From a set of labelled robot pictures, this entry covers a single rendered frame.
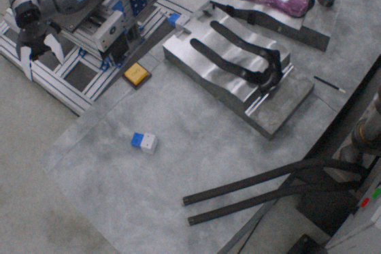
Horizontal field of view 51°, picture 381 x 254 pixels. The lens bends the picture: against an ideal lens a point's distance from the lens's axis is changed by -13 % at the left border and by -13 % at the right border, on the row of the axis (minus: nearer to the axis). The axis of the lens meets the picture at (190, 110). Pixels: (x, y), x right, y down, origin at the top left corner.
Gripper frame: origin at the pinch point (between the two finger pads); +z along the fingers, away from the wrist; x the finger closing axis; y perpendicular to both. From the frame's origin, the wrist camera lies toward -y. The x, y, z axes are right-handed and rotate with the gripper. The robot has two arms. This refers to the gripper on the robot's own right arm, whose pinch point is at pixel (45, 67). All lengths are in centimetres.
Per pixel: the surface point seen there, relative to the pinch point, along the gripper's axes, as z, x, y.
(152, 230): 28, -11, 65
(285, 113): 16, -67, 51
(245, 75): -1, -60, 47
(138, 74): -24, -31, 58
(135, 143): -1, -19, 59
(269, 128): 17, -59, 52
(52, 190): -36, 24, 150
